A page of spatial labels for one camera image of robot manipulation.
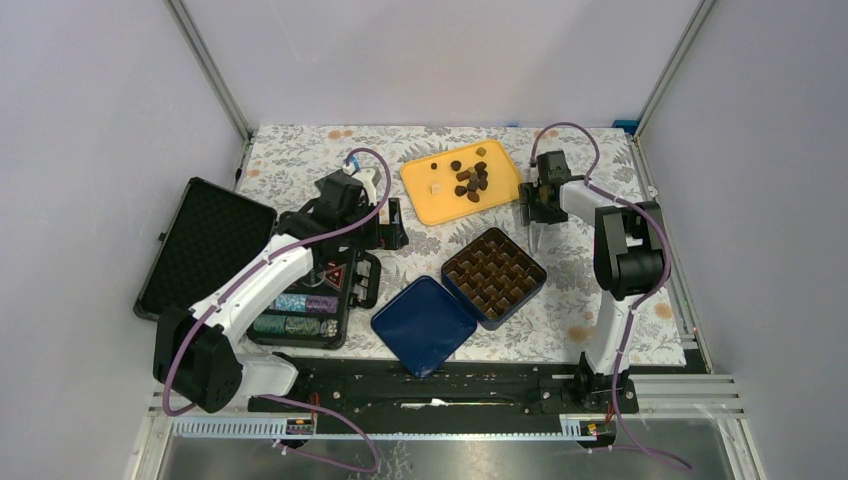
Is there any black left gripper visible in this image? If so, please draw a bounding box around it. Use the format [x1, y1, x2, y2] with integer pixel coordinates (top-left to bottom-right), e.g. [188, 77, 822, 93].
[339, 197, 407, 250]

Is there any blue tin with brown insert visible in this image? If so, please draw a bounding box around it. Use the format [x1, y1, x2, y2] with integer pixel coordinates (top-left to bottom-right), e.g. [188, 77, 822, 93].
[440, 227, 548, 331]

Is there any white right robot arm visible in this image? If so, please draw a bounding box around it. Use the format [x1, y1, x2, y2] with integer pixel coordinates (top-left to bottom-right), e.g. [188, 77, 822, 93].
[519, 150, 667, 412]

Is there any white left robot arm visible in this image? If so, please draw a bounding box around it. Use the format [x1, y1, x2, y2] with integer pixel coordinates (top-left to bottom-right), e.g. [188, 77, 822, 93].
[154, 168, 390, 416]

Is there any yellow plastic tray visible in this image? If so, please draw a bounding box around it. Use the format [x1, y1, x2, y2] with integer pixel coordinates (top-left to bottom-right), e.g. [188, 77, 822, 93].
[399, 139, 523, 226]

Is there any pile of dark chocolates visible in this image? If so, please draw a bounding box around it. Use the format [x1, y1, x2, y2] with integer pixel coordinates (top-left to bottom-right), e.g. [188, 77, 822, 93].
[453, 161, 489, 203]

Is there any blue tin lid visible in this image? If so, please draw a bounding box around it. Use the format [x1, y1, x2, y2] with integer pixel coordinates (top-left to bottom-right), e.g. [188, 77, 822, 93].
[370, 276, 478, 379]

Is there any blue clamp at corner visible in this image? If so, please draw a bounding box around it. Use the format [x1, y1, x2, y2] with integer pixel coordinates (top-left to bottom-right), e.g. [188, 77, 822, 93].
[611, 119, 640, 136]

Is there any black poker chip case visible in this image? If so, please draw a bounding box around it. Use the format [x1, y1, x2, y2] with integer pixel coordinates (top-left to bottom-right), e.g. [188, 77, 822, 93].
[133, 178, 389, 350]

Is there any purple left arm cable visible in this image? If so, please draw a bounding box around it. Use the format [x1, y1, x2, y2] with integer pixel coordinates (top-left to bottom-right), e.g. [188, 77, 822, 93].
[162, 146, 393, 475]

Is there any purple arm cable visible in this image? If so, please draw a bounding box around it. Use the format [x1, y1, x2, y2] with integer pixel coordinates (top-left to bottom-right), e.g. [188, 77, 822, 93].
[162, 146, 393, 475]
[528, 121, 694, 473]

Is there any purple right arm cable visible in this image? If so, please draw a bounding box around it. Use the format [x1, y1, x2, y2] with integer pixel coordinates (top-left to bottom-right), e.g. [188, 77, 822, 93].
[528, 121, 694, 473]

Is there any grey cable duct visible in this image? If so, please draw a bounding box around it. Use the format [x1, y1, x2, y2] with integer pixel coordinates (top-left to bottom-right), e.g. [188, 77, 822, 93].
[171, 416, 598, 442]

